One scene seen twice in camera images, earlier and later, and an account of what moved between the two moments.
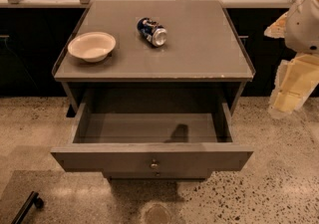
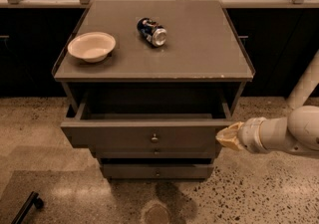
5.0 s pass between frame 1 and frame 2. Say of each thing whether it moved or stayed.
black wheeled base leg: stayed
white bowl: stayed
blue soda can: stayed
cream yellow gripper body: moved
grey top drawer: moved
